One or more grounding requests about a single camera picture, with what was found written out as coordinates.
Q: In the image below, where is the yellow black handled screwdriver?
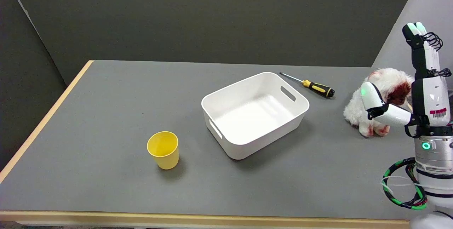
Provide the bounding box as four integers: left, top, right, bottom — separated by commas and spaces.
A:
280, 72, 335, 98

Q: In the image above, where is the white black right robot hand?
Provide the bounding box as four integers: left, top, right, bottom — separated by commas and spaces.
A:
360, 22, 453, 138

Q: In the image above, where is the yellow plastic cup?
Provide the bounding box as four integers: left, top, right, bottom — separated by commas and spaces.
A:
147, 131, 179, 170

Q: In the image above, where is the black green looped cable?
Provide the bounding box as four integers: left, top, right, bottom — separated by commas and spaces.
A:
382, 158, 428, 210

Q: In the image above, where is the white plastic storage bin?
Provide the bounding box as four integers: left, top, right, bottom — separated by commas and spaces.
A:
201, 72, 310, 160

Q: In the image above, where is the white brown plush dog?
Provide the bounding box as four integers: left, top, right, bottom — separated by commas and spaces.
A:
344, 68, 415, 137

